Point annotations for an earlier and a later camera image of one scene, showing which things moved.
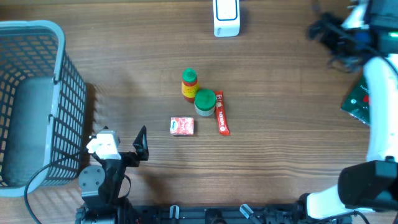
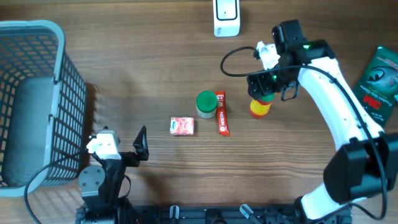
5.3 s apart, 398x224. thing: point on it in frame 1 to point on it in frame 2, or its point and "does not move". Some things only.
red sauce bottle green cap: x=189 y=84 to x=259 y=109
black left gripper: x=134 y=160 does not move
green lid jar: x=204 y=102 does not move
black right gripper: x=334 y=25 to x=261 y=79
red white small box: x=182 y=126 does not move
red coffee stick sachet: x=222 y=119 does not move
